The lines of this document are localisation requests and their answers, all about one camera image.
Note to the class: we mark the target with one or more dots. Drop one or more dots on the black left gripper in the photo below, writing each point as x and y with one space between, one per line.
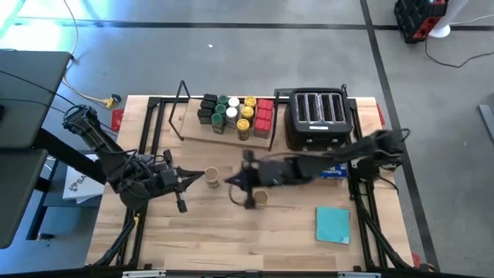
166 179

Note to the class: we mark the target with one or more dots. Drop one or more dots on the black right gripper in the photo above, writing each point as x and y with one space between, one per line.
270 173

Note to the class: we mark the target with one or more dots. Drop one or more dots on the tan-lidded furikake seasoning jar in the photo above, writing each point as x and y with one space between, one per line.
261 198
211 175

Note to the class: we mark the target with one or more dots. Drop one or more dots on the red-lidded smoked paprika tin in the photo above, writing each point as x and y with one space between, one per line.
262 126
265 114
266 103

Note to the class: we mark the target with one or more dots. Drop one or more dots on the green-lidded oregano glass jar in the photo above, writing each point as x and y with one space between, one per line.
222 99
220 109
217 120

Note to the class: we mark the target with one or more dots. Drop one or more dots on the dark green spice tin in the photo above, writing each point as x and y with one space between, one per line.
207 105
204 115
210 97

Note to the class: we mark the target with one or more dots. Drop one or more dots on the white-lidded glass spice jar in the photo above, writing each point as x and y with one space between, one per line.
233 102
231 114

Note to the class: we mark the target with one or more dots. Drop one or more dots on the long blue wrap box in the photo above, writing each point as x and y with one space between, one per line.
335 171

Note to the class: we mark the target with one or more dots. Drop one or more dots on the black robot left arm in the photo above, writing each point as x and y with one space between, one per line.
100 143

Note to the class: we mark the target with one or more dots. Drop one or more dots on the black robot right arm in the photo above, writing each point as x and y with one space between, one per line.
347 154

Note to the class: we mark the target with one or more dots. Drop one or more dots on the red table clamp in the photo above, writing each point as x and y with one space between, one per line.
381 114
416 259
117 119

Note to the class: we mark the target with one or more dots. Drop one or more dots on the black four-slot toaster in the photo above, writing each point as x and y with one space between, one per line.
318 116

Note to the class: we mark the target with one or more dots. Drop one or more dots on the teal cloth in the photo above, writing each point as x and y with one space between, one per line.
333 225

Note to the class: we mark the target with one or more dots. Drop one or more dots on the white printed paper bag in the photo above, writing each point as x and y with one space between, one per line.
83 189

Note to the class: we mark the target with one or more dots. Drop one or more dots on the yellow power plug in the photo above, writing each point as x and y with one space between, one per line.
111 102

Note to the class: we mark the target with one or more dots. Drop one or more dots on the black desk top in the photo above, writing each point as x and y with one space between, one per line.
31 96
19 197

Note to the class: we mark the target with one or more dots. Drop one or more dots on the black crate red top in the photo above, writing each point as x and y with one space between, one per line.
415 19

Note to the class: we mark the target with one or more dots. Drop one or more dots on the white tower device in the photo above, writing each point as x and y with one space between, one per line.
440 31

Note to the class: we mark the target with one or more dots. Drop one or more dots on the black metal rig frame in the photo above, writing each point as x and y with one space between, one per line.
154 102

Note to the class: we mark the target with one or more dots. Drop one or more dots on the silver metal bracket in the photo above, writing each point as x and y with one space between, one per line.
359 275
143 273

